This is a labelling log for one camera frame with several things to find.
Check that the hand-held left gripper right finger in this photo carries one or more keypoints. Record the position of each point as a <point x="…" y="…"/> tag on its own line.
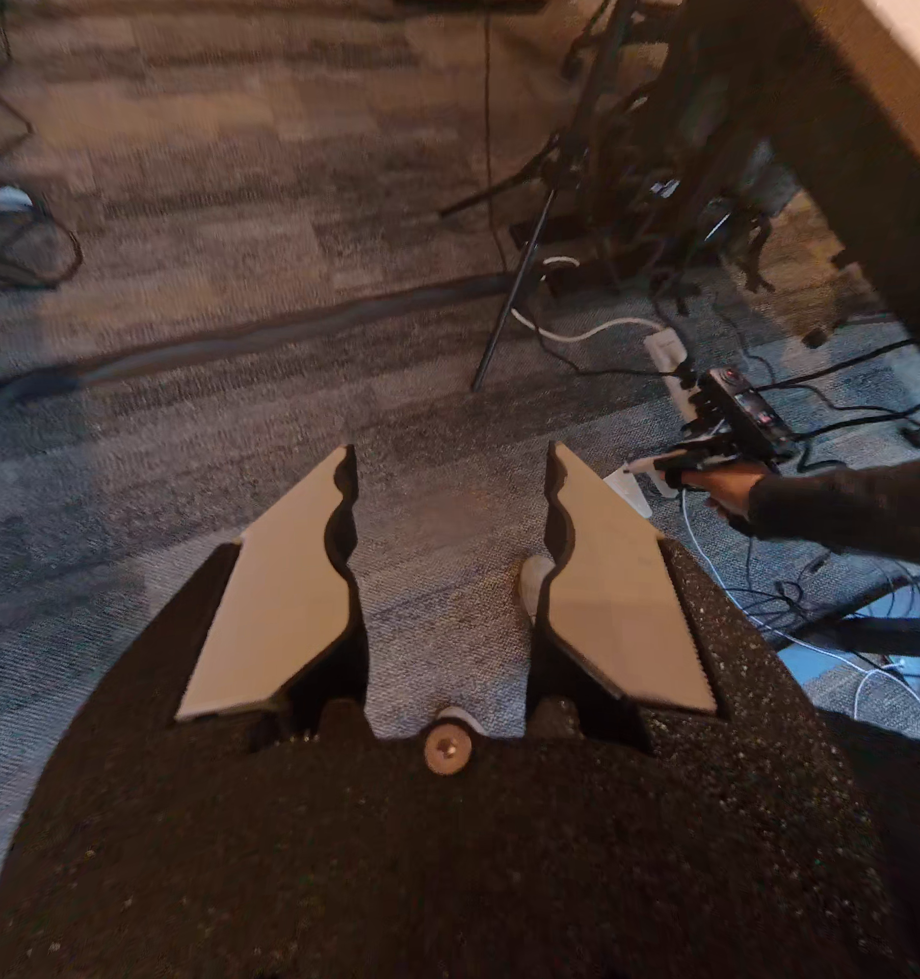
<point x="628" y="612"/>

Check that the black tripod stand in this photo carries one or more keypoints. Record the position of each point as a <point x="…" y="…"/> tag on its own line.
<point x="521" y="260"/>

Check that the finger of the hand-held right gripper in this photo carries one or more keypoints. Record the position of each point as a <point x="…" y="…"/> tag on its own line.
<point x="651" y="459"/>
<point x="628" y="493"/>

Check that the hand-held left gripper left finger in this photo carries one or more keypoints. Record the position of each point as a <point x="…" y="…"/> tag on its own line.
<point x="269" y="612"/>

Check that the person's right hand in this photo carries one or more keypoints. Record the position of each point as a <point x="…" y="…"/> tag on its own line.
<point x="728" y="493"/>

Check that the black power strip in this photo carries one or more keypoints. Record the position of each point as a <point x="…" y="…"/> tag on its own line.
<point x="743" y="413"/>

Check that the white power strip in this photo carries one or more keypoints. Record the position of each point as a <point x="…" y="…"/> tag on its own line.
<point x="674" y="367"/>

